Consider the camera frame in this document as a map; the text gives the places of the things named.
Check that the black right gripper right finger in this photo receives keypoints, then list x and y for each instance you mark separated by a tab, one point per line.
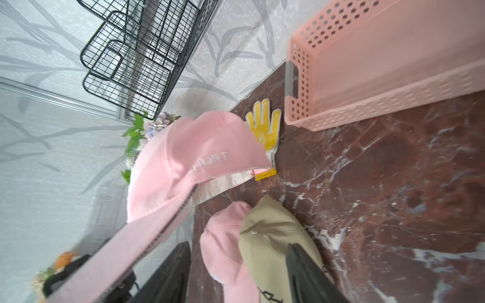
308	282

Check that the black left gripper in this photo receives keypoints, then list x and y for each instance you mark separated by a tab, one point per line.
82	281

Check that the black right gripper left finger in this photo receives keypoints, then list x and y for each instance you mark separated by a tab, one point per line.
169	283

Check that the pink baseball cap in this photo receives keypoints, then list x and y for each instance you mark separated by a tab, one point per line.
221	255

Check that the beige baseball cap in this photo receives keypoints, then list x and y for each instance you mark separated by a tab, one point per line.
266	232

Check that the green and lilac flower bouquet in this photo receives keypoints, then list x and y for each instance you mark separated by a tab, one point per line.
141	132

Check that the yellow white work gloves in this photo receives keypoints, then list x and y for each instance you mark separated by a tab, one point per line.
265	126

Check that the pink plastic basket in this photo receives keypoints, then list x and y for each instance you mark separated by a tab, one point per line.
355	60

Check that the black wire wall basket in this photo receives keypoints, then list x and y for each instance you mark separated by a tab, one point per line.
137	55

